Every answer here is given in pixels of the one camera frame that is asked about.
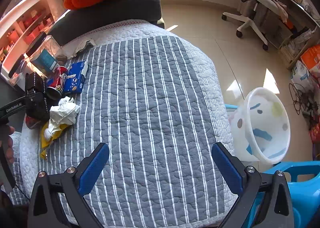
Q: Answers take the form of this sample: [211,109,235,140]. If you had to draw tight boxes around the red soda can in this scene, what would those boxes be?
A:
[46,66,68,100]
[25,115,42,129]

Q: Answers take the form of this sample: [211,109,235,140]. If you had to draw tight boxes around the white tissue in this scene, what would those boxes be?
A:
[49,96,80,131]

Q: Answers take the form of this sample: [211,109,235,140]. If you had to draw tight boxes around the yellow snack wrapper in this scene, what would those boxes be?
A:
[40,122,69,160]

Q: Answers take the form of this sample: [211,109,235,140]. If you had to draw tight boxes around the blue snack box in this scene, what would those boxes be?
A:
[63,60,88,94]

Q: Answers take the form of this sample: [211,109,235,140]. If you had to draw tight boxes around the torn paper wrapper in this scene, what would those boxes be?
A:
[71,39,96,58]

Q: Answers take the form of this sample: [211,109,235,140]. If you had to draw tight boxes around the white patterned trash bin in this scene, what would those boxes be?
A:
[226,88,291,165]

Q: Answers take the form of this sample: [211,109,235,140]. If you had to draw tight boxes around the person's left hand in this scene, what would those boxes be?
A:
[0,124,16,186]

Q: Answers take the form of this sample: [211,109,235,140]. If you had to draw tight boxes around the dark grey chair back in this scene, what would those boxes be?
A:
[0,77,25,132]

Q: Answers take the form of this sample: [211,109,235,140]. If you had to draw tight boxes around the clear jar with black lid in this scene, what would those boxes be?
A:
[8,54,34,91]

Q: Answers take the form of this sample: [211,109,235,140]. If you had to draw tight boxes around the blue plastic stool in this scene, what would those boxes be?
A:
[224,103,320,228]

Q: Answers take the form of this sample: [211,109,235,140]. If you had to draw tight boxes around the clear jar with teal label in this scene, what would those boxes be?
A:
[25,32,67,77]

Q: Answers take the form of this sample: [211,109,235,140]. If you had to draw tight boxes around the white bookshelf with red items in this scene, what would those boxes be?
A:
[1,0,54,76]

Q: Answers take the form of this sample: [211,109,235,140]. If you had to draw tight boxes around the red snack bag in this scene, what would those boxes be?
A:
[309,115,320,143]

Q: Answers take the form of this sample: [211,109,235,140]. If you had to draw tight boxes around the grey striped quilted blanket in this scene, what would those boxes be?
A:
[9,20,236,227]

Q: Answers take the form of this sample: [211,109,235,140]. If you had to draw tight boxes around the white plastic bag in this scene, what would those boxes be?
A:
[290,60,319,93]

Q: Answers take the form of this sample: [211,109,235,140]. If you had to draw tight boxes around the black cushion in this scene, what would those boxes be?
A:
[48,0,162,46]

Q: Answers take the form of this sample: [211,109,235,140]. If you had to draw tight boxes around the orange cardboard box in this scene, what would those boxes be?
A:
[300,44,320,78]

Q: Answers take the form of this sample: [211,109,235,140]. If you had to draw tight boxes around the wooden desk with shelves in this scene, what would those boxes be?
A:
[270,0,319,70]

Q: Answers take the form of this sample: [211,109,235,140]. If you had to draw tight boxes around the white office chair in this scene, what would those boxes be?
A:
[221,0,289,51]

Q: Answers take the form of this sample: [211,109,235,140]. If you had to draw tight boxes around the tangled black cables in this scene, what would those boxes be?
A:
[288,82,320,128]

